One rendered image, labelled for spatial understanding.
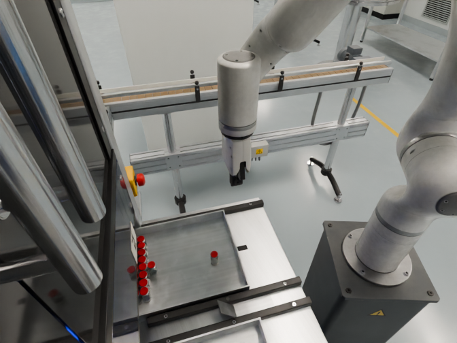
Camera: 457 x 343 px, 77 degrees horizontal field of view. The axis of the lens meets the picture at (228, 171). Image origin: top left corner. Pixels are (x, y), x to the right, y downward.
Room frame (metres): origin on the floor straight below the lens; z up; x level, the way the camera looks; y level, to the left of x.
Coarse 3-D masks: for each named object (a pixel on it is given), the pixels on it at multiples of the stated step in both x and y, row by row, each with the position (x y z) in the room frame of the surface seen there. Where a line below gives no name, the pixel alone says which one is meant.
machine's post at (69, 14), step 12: (60, 0) 0.53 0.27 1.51; (72, 12) 0.57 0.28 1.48; (72, 24) 0.53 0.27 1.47; (72, 36) 0.53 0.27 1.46; (84, 48) 0.57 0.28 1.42; (84, 60) 0.54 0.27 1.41; (96, 84) 0.57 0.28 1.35; (96, 96) 0.53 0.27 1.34; (108, 120) 0.57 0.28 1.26; (108, 132) 0.53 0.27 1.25; (120, 156) 0.58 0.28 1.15; (120, 168) 0.53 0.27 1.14; (132, 192) 0.57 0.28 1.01
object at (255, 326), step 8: (256, 320) 0.26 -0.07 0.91; (224, 328) 0.24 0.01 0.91; (232, 328) 0.24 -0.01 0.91; (240, 328) 0.25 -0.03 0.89; (248, 328) 0.25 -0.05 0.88; (256, 328) 0.25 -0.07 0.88; (200, 336) 0.22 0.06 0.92; (208, 336) 0.23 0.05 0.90; (216, 336) 0.23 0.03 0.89; (224, 336) 0.23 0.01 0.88; (232, 336) 0.23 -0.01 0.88; (240, 336) 0.23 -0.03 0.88; (248, 336) 0.23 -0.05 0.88; (256, 336) 0.23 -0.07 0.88; (264, 336) 0.23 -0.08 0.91
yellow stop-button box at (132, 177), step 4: (128, 168) 0.66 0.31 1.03; (132, 168) 0.66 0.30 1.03; (128, 172) 0.64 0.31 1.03; (132, 172) 0.64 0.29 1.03; (128, 176) 0.62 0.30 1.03; (132, 176) 0.62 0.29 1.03; (132, 180) 0.61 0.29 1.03; (132, 184) 0.61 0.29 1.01; (136, 184) 0.63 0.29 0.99; (132, 188) 0.60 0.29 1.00; (136, 188) 0.62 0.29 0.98; (136, 192) 0.61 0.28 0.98
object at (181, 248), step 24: (192, 216) 0.56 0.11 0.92; (216, 216) 0.58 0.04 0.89; (168, 240) 0.50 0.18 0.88; (192, 240) 0.50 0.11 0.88; (216, 240) 0.50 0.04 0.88; (168, 264) 0.42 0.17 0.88; (192, 264) 0.42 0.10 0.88; (240, 264) 0.40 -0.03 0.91; (168, 288) 0.35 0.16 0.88; (192, 288) 0.35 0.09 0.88; (216, 288) 0.35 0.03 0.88; (240, 288) 0.33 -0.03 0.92; (144, 312) 0.29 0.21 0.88
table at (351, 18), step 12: (360, 0) 3.43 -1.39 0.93; (372, 0) 3.43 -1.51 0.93; (384, 0) 3.44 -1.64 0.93; (396, 0) 3.53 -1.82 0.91; (348, 12) 3.81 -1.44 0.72; (360, 12) 3.82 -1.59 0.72; (348, 24) 3.79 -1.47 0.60; (348, 36) 3.78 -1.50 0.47; (336, 48) 3.88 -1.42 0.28; (336, 60) 3.81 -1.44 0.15
